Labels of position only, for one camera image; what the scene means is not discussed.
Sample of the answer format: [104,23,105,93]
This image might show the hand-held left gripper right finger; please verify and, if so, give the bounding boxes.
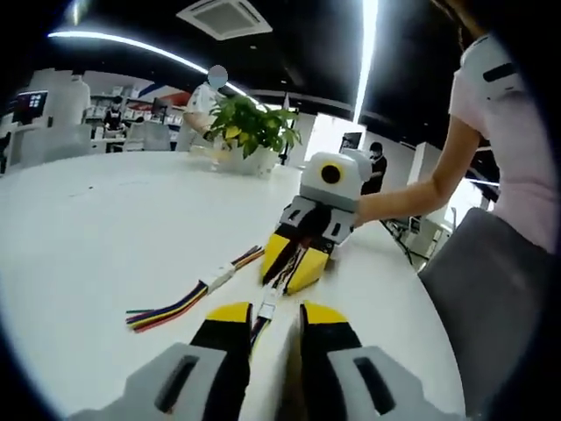
[299,301,465,421]

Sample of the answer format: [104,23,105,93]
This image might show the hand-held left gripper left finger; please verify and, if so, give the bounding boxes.
[69,301,254,421]

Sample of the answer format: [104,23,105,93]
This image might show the black desk monitor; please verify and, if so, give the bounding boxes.
[342,131,365,155]

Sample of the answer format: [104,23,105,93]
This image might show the green potted plant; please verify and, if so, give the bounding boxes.
[204,93,303,177]

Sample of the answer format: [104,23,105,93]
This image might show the straight ceiling light strip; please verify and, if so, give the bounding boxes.
[355,0,380,126]

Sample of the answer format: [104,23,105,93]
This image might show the person's pink shirt torso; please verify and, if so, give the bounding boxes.
[431,0,561,255]

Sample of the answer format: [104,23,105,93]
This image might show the white chest device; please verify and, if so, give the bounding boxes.
[458,33,527,94]

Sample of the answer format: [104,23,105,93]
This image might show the ceiling air vent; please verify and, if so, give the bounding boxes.
[175,0,273,41]

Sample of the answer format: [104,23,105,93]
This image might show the curved ceiling light strip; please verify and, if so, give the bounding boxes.
[46,30,251,94]

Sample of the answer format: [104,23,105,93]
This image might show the short multicoloured JST cable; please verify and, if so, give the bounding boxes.
[218,245,266,282]

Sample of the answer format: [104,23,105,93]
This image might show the long multicoloured JST cable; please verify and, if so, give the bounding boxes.
[125,272,225,334]

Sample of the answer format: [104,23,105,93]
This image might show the black floor cables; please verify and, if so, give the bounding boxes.
[380,218,427,267]

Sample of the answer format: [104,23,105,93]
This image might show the dark wall monitor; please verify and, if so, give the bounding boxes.
[7,89,49,125]

